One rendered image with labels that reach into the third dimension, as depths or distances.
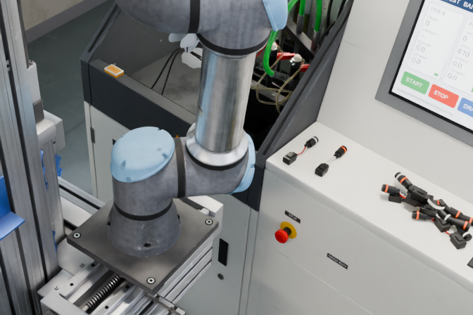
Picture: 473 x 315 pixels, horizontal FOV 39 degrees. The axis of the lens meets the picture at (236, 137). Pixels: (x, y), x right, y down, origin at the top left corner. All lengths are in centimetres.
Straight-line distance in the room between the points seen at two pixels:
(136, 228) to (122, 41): 91
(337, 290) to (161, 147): 73
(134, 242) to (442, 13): 84
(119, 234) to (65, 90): 228
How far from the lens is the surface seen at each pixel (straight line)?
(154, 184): 125
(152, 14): 96
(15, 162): 122
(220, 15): 95
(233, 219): 189
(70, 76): 368
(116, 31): 208
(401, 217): 160
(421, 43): 164
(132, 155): 124
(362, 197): 162
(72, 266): 148
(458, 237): 158
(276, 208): 174
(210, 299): 223
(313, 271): 180
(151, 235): 134
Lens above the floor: 208
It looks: 40 degrees down
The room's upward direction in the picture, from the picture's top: 5 degrees clockwise
